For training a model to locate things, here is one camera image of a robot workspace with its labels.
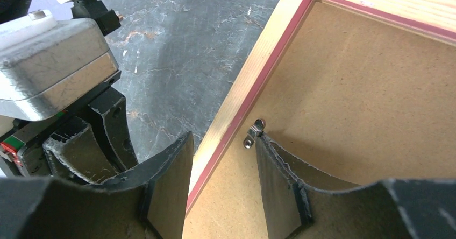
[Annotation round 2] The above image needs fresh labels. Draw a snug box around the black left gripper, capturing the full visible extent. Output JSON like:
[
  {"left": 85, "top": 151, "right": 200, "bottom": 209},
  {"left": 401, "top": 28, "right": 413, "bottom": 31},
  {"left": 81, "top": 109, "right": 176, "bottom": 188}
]
[{"left": 1, "top": 71, "right": 138, "bottom": 184}]

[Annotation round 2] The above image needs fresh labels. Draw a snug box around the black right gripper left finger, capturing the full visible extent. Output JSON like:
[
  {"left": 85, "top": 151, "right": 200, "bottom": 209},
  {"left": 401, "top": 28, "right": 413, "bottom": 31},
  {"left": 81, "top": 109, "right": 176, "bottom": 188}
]
[{"left": 1, "top": 132, "right": 194, "bottom": 238}]

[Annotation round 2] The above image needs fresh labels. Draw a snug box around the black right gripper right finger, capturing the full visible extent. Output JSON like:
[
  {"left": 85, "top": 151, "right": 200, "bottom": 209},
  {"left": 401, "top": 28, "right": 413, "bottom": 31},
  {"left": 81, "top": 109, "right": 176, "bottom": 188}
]
[{"left": 255, "top": 134, "right": 455, "bottom": 238}]

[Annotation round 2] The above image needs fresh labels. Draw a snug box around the brown backing board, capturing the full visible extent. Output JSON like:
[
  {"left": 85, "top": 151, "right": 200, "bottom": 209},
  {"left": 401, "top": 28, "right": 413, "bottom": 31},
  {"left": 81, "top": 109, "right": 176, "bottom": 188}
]
[{"left": 183, "top": 1, "right": 455, "bottom": 238}]

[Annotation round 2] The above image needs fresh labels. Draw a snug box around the pink wooden picture frame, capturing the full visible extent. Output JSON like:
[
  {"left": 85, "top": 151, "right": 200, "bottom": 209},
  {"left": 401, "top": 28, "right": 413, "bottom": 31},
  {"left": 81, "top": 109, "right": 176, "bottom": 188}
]
[{"left": 187, "top": 0, "right": 455, "bottom": 209}]

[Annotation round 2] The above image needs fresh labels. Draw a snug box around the silver frame retaining clip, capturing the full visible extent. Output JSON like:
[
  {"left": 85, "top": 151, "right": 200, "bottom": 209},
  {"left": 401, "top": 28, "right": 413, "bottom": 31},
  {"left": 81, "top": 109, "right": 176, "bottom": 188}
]
[{"left": 243, "top": 118, "right": 266, "bottom": 149}]

